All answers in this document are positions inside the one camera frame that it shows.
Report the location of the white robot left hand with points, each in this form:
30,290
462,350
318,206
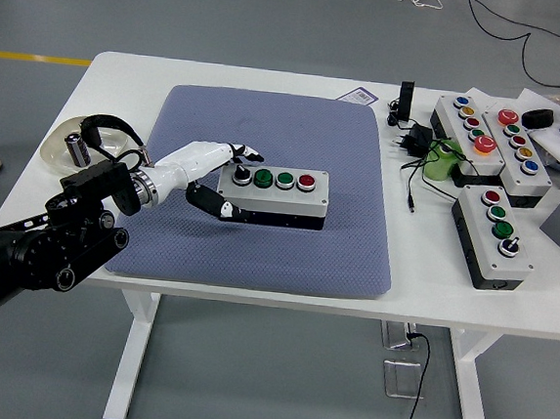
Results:
191,157

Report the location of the dark cylindrical battery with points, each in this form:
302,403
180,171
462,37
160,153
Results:
78,151

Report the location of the white table leg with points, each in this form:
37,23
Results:
132,353
473,408

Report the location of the small black upright device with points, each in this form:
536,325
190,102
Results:
405,100

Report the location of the five-button box with red mushroom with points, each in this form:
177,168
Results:
533,186

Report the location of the black power adapter plug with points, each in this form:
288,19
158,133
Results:
421,136

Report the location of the grey four-button control box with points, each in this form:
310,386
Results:
480,223
285,201

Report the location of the blue-grey textured mat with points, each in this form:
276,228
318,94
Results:
280,258

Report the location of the cream shallow dish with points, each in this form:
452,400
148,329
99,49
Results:
52,150

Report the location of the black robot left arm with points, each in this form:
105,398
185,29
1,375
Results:
36,252

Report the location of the five-button box with orange-ringed mushroom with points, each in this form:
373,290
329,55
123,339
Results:
446,110

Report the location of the green plastic cup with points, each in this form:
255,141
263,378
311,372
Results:
435,169

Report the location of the purple-edged label card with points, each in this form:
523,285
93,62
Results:
358,96

